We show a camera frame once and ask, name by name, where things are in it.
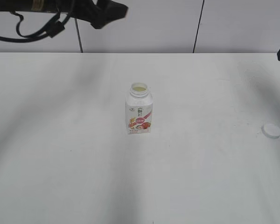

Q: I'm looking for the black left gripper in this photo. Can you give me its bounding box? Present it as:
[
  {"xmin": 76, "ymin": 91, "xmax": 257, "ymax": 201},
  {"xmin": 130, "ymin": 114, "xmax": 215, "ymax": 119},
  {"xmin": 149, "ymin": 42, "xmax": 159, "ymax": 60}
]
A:
[{"xmin": 58, "ymin": 0, "xmax": 128, "ymax": 29}]

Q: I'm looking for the white screw cap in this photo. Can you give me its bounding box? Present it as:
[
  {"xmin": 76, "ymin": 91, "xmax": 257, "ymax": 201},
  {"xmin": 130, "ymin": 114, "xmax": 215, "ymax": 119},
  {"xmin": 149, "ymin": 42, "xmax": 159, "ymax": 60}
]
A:
[{"xmin": 261, "ymin": 123, "xmax": 280, "ymax": 139}]

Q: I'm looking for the white yogurt drink bottle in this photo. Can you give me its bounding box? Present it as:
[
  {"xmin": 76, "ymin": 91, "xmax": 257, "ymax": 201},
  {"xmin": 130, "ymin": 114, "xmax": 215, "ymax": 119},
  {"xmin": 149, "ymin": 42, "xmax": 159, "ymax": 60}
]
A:
[{"xmin": 125, "ymin": 83, "xmax": 153, "ymax": 134}]

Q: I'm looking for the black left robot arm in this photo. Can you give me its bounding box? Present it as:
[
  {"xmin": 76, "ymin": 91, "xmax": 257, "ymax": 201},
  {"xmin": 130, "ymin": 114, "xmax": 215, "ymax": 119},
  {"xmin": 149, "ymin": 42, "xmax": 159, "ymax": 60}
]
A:
[{"xmin": 0, "ymin": 0, "xmax": 128, "ymax": 29}]

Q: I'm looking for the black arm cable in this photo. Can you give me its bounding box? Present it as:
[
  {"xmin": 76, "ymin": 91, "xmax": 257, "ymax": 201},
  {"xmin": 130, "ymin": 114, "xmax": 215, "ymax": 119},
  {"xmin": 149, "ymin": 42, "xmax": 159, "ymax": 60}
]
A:
[{"xmin": 0, "ymin": 0, "xmax": 77, "ymax": 43}]

